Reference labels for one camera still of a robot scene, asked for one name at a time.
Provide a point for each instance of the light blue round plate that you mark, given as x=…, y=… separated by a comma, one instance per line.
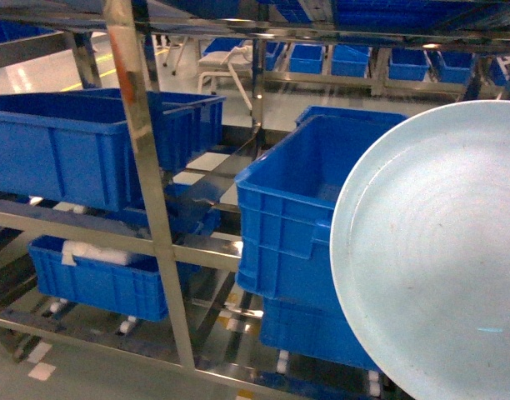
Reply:
x=420, y=252

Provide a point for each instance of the stainless steel shelf rack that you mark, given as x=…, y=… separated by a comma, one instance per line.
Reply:
x=482, y=26

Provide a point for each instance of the large blue target crate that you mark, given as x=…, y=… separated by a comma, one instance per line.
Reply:
x=287, y=198

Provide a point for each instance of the blue crate behind target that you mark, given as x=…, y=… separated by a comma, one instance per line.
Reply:
x=317, y=111

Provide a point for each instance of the white folding chair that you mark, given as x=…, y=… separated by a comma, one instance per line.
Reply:
x=222, y=64

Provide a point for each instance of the blue crate under target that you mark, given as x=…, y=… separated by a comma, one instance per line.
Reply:
x=312, y=332

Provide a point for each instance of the blue crate lower left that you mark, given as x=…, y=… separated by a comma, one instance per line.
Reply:
x=133, y=288

